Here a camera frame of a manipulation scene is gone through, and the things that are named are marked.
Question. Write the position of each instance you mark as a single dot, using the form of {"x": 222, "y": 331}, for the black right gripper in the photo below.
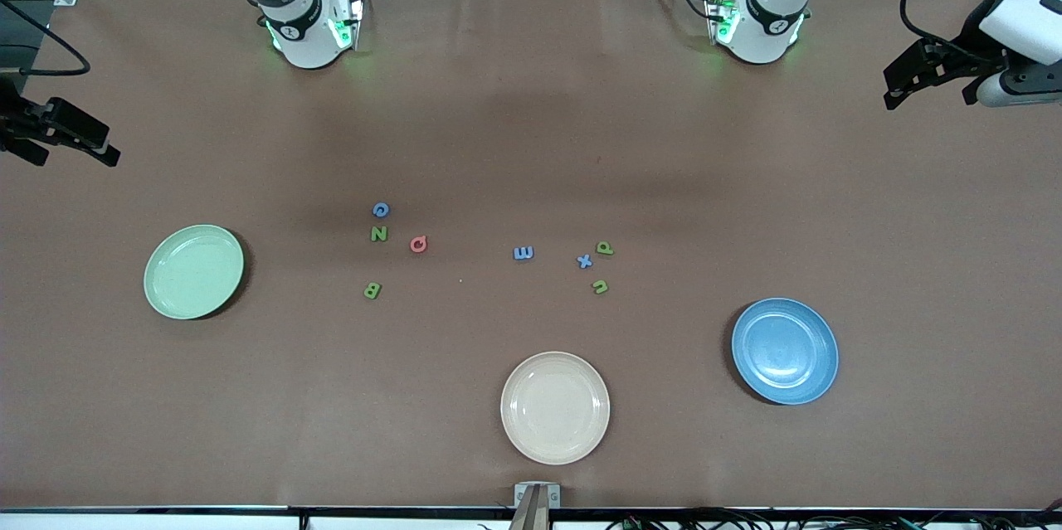
{"x": 12, "y": 125}

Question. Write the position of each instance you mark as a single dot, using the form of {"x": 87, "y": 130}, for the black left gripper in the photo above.
{"x": 968, "y": 48}

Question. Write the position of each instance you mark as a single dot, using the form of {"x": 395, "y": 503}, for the blue letter G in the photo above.
{"x": 380, "y": 210}

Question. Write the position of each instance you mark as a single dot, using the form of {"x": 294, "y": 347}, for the green letter N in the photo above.
{"x": 379, "y": 235}

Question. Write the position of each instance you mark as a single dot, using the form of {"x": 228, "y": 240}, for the green letter B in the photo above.
{"x": 372, "y": 291}

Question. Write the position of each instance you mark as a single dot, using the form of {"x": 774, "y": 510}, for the red letter Q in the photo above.
{"x": 418, "y": 245}

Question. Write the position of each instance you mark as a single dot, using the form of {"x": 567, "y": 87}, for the green letter p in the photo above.
{"x": 605, "y": 248}

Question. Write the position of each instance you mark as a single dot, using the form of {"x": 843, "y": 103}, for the blue letter x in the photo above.
{"x": 585, "y": 261}

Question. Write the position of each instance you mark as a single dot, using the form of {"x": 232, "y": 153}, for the blue letter m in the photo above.
{"x": 523, "y": 253}

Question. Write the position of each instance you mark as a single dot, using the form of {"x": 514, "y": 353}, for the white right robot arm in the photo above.
{"x": 303, "y": 32}

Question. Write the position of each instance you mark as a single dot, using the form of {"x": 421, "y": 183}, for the green round plate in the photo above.
{"x": 193, "y": 273}

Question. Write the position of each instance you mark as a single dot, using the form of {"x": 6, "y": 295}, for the blue round plate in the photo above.
{"x": 784, "y": 352}

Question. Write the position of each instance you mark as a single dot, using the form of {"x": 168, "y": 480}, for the brown table cover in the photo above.
{"x": 531, "y": 140}

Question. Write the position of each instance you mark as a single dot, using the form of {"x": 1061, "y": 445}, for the beige round plate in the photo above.
{"x": 554, "y": 408}

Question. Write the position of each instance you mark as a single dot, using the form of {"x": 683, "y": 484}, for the grey metal bracket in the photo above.
{"x": 523, "y": 493}

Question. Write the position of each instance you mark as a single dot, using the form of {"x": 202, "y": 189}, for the brown camera pole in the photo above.
{"x": 531, "y": 513}

